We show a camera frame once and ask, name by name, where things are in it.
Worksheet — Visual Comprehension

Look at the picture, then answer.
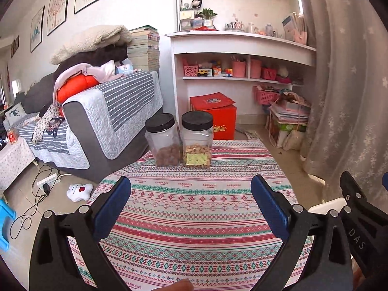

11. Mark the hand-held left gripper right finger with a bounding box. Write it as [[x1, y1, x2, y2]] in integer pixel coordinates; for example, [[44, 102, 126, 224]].
[[251, 174, 354, 291]]

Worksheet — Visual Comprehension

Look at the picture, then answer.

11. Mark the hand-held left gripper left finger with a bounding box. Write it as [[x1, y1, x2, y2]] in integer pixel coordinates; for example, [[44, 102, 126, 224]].
[[29, 176, 132, 291]]

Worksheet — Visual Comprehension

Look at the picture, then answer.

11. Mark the person's left hand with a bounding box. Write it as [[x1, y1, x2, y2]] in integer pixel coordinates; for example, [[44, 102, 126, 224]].
[[164, 280, 194, 291]]

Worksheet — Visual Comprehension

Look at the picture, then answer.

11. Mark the white plush toy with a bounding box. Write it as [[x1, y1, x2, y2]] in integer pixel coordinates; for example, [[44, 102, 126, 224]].
[[67, 183, 94, 202]]

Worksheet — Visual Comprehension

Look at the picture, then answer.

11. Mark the grey sofa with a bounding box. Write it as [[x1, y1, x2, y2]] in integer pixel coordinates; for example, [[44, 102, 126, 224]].
[[6, 70, 164, 184]]

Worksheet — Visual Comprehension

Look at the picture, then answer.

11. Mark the white power strip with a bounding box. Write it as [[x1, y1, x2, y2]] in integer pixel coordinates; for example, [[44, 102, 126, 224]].
[[37, 173, 63, 188]]

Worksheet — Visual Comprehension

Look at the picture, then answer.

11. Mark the white cloth bag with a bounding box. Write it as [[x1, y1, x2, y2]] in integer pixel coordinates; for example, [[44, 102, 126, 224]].
[[283, 130, 304, 150]]

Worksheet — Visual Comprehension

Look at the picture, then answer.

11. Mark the patterned woven tablecloth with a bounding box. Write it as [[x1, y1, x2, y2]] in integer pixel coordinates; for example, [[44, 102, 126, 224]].
[[67, 139, 313, 291]]

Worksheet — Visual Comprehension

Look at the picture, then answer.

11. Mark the striped quilted sofa seat cover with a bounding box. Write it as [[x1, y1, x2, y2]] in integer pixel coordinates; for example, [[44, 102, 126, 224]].
[[14, 117, 90, 170]]

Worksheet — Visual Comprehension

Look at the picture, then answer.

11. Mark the walnut jar with black lid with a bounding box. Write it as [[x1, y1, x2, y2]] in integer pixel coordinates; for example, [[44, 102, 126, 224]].
[[145, 113, 182, 167]]

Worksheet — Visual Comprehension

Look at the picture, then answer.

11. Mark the green cardboard box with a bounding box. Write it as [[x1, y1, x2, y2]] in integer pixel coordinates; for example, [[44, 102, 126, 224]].
[[270, 118, 308, 146]]

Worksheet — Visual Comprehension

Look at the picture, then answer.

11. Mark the nut jar with green label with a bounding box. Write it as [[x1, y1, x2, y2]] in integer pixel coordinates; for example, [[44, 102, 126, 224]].
[[181, 111, 214, 169]]

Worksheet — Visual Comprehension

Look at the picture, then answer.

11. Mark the pile of papers and folders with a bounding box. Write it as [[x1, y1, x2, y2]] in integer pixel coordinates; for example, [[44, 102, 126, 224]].
[[268, 91, 311, 119]]

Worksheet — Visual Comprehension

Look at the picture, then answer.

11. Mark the floral patterned cloth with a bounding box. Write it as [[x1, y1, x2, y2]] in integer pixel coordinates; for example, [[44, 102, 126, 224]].
[[32, 105, 64, 142]]

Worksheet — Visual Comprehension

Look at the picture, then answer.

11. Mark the red cardboard box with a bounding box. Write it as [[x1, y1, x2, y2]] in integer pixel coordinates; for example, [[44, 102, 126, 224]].
[[190, 92, 237, 141]]

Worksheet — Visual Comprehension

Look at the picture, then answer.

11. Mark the dotted white cloth side table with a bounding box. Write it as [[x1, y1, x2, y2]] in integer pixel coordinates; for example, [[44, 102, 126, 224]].
[[0, 136, 36, 190]]

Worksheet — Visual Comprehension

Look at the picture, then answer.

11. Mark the blue plastic stool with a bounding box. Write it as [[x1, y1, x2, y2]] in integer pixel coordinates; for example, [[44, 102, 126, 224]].
[[0, 198, 16, 251]]

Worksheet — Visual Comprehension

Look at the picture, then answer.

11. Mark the grey lace curtain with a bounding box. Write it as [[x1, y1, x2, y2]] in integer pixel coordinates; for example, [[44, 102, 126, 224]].
[[295, 0, 388, 207]]

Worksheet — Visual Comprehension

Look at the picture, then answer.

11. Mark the large pink storage basket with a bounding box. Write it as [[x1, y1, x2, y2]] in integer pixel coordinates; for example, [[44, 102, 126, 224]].
[[254, 85, 279, 105]]

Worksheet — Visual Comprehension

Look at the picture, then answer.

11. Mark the orange cushion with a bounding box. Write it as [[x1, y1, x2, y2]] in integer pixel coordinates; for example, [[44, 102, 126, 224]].
[[57, 74, 100, 104]]

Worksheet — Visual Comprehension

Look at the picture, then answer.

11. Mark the pink slatted basket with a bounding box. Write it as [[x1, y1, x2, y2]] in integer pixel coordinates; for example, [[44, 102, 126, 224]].
[[261, 67, 278, 81]]

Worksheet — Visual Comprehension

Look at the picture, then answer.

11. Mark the white printed pillow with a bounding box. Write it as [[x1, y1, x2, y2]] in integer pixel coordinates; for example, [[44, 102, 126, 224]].
[[3, 102, 27, 126]]

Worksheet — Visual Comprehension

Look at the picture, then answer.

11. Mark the pink cloth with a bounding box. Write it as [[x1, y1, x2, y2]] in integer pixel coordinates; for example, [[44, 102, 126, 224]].
[[53, 62, 117, 97]]

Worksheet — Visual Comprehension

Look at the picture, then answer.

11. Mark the pink pen cup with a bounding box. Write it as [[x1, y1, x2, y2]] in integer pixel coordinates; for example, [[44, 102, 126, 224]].
[[232, 60, 247, 78], [250, 59, 262, 79]]

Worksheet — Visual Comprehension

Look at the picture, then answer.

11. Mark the dark fleece blanket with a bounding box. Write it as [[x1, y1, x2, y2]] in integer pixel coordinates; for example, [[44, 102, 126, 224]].
[[57, 45, 128, 73]]

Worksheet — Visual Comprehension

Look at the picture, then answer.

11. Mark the stack of books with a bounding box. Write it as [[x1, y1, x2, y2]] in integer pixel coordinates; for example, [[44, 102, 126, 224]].
[[127, 26, 160, 73]]

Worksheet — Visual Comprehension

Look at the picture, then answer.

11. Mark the white shelf unit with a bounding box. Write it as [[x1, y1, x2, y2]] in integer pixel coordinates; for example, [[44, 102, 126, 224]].
[[166, 0, 317, 125]]

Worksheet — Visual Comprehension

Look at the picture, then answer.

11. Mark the cream fleece blanket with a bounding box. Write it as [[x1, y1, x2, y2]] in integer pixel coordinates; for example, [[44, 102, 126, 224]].
[[50, 24, 134, 65]]

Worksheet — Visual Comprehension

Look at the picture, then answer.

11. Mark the small potted plant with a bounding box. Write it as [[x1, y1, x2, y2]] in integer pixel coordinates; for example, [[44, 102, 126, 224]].
[[197, 8, 217, 28]]

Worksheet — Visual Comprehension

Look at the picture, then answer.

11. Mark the black power cable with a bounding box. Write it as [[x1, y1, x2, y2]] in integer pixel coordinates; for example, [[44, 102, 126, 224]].
[[9, 165, 61, 240]]

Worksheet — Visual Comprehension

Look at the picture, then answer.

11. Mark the framed blue wall picture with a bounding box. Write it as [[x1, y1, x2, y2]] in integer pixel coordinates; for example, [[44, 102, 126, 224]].
[[30, 5, 45, 53]]

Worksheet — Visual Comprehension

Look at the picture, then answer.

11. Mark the framed tree wall picture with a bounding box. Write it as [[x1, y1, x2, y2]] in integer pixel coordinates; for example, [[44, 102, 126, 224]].
[[46, 0, 72, 36]]

